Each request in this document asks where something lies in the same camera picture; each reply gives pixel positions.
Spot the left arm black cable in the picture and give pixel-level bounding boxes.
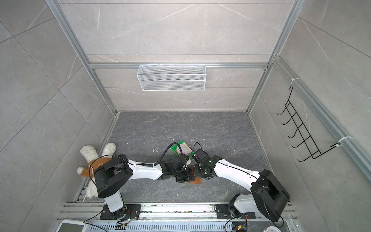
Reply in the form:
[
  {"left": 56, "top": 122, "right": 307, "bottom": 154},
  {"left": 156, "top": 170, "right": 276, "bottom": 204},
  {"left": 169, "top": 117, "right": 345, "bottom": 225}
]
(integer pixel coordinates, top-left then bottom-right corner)
[{"left": 153, "top": 142, "right": 184, "bottom": 167}]

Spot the stack of credit cards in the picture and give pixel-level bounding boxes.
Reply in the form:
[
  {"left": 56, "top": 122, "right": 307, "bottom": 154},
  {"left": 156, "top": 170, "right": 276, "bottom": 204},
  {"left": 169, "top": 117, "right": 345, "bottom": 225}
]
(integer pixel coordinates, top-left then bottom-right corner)
[{"left": 180, "top": 143, "right": 192, "bottom": 157}]

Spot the green plastic card tray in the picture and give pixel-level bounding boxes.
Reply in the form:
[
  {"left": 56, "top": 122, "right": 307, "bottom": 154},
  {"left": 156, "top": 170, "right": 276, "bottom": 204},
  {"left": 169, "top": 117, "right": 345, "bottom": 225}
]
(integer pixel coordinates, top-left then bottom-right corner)
[{"left": 172, "top": 141, "right": 194, "bottom": 158}]

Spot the white brown plush toy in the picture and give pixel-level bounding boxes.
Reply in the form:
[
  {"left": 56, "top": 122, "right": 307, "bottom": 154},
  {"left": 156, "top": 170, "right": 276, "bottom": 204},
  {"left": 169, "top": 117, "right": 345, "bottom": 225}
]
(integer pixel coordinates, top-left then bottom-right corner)
[{"left": 76, "top": 143, "right": 117, "bottom": 199}]

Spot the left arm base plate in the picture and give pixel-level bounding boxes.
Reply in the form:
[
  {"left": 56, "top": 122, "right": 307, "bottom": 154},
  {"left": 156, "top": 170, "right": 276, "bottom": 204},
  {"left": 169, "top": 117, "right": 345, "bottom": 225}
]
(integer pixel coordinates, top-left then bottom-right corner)
[{"left": 100, "top": 204, "right": 142, "bottom": 220}]

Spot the brown leather card holder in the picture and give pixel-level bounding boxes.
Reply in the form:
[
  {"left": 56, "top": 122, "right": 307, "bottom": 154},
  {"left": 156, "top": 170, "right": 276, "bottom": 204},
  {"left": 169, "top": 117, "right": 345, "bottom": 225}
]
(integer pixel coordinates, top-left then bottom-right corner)
[{"left": 188, "top": 176, "right": 202, "bottom": 184}]

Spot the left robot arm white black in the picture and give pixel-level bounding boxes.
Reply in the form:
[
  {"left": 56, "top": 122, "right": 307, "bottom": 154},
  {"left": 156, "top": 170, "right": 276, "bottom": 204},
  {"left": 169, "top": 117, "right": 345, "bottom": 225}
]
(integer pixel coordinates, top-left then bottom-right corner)
[{"left": 93, "top": 155, "right": 195, "bottom": 213}]

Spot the white device at bottom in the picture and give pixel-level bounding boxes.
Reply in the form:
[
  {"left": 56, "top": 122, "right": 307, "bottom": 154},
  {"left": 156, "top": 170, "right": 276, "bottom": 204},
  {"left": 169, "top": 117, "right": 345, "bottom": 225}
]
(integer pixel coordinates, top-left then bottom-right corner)
[{"left": 56, "top": 219, "right": 88, "bottom": 232}]

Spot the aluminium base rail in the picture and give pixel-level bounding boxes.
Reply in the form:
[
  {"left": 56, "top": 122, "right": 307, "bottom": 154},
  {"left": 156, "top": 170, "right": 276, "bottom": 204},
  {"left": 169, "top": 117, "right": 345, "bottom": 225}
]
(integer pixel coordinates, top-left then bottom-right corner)
[{"left": 57, "top": 202, "right": 301, "bottom": 232}]

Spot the white wire mesh basket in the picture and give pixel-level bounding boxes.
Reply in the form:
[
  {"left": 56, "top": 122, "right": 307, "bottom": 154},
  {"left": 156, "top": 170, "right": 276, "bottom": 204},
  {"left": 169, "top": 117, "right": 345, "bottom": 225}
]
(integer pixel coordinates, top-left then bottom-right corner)
[{"left": 137, "top": 64, "right": 207, "bottom": 91}]

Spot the black wire hook rack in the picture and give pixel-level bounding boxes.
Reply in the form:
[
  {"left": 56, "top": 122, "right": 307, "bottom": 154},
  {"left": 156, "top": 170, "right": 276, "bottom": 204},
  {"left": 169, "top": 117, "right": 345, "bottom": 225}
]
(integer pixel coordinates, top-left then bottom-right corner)
[{"left": 276, "top": 86, "right": 341, "bottom": 162}]

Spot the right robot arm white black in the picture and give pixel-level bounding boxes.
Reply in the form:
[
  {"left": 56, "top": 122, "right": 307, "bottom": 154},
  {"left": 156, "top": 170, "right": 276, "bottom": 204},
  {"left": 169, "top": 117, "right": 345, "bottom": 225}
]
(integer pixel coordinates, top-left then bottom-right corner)
[{"left": 193, "top": 148, "right": 290, "bottom": 223}]

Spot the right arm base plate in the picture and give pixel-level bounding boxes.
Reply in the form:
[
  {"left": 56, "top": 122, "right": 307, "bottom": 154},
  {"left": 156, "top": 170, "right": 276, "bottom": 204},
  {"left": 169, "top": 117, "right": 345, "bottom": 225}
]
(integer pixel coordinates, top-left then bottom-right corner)
[{"left": 214, "top": 204, "right": 257, "bottom": 219}]

